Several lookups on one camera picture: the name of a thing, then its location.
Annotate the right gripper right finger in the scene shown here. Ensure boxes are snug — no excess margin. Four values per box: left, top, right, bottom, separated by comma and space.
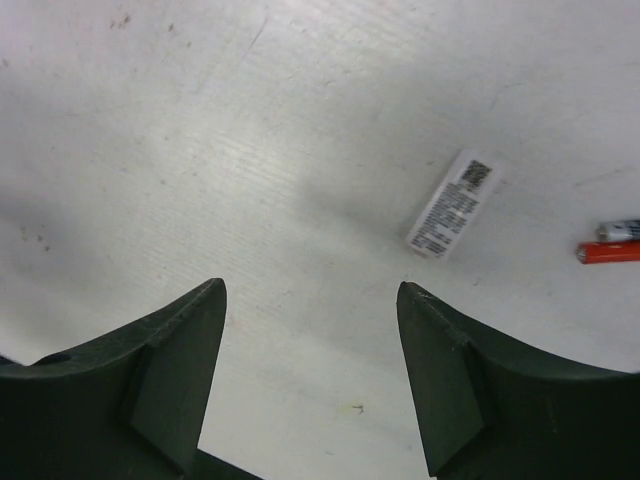
396, 282, 639, 479

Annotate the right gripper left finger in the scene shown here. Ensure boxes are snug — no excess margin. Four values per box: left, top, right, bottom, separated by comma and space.
0, 277, 229, 480

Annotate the white battery cover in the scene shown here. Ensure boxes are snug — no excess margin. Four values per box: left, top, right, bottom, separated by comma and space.
405, 149, 507, 261

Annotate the red battery left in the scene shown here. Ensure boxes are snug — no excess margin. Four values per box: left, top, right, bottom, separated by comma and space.
575, 242, 640, 264

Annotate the orange black battery middle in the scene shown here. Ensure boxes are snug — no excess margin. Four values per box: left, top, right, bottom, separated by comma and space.
596, 219, 640, 243

